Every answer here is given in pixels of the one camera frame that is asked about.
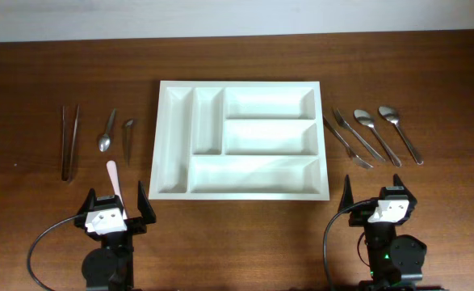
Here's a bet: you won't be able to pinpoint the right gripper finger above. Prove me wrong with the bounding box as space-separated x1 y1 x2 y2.
338 175 354 212
393 174 417 210

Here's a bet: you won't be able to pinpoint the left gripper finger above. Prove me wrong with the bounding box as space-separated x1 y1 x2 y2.
137 181 157 224
78 188 96 215

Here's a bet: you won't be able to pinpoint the steel fork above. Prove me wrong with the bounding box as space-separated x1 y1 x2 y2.
333 108 386 162
323 116 373 170

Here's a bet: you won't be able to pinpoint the pink plastic knife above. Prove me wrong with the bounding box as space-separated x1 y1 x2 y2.
106 160 124 207

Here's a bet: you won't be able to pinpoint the small steel teaspoon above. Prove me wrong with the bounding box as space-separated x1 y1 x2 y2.
99 108 116 152

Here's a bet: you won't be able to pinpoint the small steel teaspoon sideways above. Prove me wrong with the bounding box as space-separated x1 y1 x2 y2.
124 119 135 167

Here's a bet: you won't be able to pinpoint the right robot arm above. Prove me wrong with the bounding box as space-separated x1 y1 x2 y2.
338 175 427 290

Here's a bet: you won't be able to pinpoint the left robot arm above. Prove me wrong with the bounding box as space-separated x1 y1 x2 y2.
74 183 157 290

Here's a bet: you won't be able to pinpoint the left metal chopstick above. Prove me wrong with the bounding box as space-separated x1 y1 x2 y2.
61 106 66 181

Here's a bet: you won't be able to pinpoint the metal chopstick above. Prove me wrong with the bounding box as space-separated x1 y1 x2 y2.
61 106 66 181
66 105 80 182

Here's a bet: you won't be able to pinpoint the white plastic cutlery tray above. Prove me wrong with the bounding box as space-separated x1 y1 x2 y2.
149 81 329 201

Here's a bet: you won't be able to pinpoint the right metal chopstick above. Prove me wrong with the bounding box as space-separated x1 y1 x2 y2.
66 105 80 182

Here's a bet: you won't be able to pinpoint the right black cable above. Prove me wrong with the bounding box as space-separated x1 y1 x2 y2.
322 199 379 291

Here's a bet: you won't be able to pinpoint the black cable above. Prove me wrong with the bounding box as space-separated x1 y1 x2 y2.
322 199 379 291
27 213 85 291

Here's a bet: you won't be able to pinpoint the left black cable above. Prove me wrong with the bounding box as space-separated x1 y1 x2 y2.
27 213 85 291

